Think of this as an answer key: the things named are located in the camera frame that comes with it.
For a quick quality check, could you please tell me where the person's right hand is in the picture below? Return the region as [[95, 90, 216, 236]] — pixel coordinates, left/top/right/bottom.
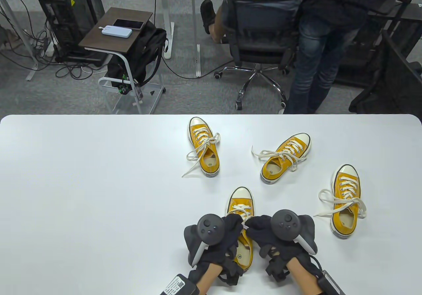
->
[[246, 214, 319, 282]]

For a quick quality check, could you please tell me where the person's left hand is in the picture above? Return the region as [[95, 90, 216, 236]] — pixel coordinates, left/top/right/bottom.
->
[[189, 214, 246, 286]]

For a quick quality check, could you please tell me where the grey hand controller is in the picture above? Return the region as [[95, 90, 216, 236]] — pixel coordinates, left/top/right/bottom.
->
[[271, 209, 319, 255], [184, 214, 225, 268]]

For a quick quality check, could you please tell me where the yellow canvas shoe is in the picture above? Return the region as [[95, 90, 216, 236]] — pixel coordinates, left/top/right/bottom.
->
[[330, 164, 361, 239], [188, 117, 221, 177], [260, 133, 312, 184], [226, 186, 255, 273]]

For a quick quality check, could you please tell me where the person's left forearm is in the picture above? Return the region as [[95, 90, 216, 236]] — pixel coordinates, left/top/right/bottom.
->
[[198, 264, 225, 295]]

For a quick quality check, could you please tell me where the person's right forearm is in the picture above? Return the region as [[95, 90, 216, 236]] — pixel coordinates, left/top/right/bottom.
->
[[286, 258, 322, 295]]

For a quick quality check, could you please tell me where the white desk leg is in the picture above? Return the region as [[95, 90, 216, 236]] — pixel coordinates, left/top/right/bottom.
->
[[155, 0, 175, 60], [0, 0, 39, 81], [191, 0, 201, 78]]

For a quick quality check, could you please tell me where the green backpack charm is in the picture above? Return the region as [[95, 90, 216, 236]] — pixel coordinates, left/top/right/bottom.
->
[[118, 74, 130, 95]]

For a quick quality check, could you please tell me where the black backpack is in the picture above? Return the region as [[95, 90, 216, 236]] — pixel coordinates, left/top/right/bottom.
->
[[106, 21, 169, 95]]

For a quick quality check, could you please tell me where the black computer tower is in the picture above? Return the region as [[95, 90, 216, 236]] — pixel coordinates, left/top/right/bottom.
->
[[333, 12, 386, 86], [36, 0, 105, 62]]

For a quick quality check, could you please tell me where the black mesh chair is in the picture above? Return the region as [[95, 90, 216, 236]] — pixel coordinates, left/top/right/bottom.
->
[[349, 30, 422, 115]]

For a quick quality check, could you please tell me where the black office chair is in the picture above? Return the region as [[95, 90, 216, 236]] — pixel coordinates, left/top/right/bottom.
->
[[214, 0, 313, 111]]

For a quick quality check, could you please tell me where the brown side table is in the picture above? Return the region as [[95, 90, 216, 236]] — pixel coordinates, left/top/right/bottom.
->
[[78, 7, 166, 115]]

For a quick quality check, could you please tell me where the light blue power bank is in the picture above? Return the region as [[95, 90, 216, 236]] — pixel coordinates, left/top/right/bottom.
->
[[101, 25, 133, 39]]

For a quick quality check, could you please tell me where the black smartphone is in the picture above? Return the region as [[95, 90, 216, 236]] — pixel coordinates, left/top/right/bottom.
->
[[113, 18, 145, 30]]

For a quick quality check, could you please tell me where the black desk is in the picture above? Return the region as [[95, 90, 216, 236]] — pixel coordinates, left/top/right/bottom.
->
[[358, 0, 422, 65]]

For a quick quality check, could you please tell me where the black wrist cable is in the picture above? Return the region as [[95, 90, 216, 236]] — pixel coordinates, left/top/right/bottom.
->
[[310, 255, 327, 272]]

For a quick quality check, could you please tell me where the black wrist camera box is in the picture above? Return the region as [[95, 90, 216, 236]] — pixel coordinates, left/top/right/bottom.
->
[[316, 269, 347, 295], [164, 274, 200, 295]]

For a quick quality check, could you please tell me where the black floor cable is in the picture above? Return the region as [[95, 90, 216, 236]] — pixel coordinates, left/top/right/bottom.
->
[[161, 53, 235, 79]]

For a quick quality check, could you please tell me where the tangle of black cables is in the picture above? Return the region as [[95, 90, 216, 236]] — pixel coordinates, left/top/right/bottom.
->
[[0, 0, 99, 79]]

